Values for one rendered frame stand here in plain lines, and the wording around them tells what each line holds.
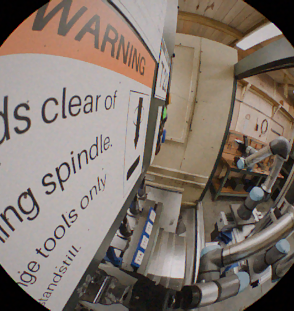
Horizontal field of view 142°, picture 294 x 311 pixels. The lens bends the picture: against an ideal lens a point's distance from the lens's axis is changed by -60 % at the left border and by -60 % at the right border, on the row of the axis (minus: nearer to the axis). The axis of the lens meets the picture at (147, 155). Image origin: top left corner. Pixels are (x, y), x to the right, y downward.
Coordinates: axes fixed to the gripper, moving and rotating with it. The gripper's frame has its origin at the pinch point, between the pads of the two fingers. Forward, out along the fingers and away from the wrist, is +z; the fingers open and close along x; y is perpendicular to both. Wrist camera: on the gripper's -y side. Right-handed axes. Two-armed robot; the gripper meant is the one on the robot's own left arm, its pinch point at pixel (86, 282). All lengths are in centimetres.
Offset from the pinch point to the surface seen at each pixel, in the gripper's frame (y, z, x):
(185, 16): -177, -15, 159
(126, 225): 9.9, -2.5, 22.9
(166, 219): 64, -29, 70
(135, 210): 13.4, -3.7, 33.3
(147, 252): 48, -15, 29
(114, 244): 16.7, 0.1, 17.6
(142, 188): 10.9, -4.4, 44.4
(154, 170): 34, -9, 99
